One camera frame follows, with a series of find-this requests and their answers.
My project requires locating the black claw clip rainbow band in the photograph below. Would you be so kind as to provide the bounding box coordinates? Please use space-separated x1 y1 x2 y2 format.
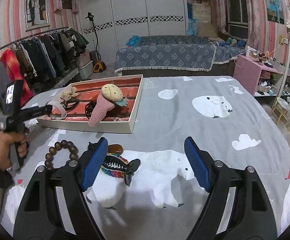
100 144 141 186

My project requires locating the brown wooden bead bracelet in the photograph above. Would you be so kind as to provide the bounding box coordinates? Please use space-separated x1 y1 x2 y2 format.
44 139 79 170

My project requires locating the pink knitted doll hair clip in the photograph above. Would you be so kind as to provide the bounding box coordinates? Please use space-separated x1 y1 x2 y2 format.
88 83 127 127

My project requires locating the orange fabric scrunchie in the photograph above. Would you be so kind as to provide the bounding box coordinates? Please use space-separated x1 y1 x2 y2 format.
113 105 130 118

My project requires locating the jewelry tray red lining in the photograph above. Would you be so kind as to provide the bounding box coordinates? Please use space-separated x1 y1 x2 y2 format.
37 75 143 134

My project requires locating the person's left hand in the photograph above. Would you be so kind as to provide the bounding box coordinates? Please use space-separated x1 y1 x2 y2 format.
0 132 28 171

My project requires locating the black claw hair clip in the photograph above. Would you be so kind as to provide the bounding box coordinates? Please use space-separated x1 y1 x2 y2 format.
85 101 97 119

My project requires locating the clothes rack with garments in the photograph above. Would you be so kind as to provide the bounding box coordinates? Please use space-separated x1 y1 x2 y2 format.
0 27 89 100

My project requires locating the orange red coat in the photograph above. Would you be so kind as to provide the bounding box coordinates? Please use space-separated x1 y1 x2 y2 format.
1 48 33 106

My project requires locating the grey storage box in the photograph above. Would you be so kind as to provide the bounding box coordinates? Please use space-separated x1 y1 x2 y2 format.
78 61 93 80

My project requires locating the garment steamer yellow base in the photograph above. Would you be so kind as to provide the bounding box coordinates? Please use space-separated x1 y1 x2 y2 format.
86 12 106 73

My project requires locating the pink side desk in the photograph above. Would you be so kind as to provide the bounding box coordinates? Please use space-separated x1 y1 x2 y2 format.
234 55 290 97

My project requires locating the bed with blue patterned cover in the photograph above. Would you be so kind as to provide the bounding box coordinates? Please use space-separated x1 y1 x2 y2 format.
115 35 245 77

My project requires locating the framed wedding photo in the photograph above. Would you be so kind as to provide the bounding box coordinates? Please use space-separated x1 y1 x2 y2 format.
25 0 50 31

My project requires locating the pink curtain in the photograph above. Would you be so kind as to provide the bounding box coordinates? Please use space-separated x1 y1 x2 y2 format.
246 0 260 49

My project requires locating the white wardrobe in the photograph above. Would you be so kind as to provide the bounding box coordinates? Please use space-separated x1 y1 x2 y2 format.
78 0 189 65

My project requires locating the black cord bracelet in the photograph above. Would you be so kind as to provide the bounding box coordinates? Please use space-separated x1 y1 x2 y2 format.
61 98 81 112

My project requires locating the window with dark frame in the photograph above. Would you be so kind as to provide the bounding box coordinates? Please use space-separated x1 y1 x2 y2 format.
226 0 248 39

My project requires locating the wall poster blue dress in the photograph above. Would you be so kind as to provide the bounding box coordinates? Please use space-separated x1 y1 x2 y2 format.
265 0 285 24

